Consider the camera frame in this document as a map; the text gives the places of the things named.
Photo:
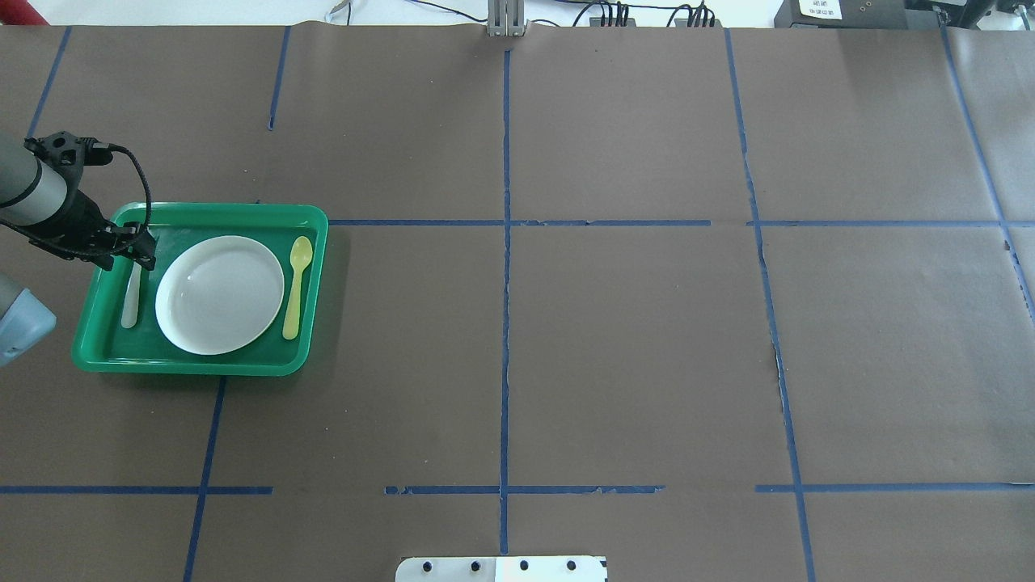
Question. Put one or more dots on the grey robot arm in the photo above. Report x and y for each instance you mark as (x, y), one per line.
(19, 171)

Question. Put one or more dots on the pale green plastic fork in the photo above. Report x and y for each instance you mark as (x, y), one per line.
(131, 302)

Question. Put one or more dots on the grey metal bracket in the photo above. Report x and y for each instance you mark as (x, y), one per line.
(506, 18)

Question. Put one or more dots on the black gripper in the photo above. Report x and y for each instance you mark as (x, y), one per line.
(78, 216)

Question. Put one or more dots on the black device box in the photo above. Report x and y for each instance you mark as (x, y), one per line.
(884, 15)

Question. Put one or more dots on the white round plate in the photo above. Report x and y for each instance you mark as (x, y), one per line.
(219, 295)

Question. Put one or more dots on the green plastic tray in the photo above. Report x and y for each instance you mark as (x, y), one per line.
(101, 345)

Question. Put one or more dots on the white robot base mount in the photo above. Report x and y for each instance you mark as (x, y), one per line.
(504, 568)

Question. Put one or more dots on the yellow plastic spoon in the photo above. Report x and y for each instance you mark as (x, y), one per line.
(301, 258)

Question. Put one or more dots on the red object at corner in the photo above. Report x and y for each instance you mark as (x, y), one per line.
(20, 13)

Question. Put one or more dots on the black cable connectors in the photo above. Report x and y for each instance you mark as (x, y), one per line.
(618, 14)

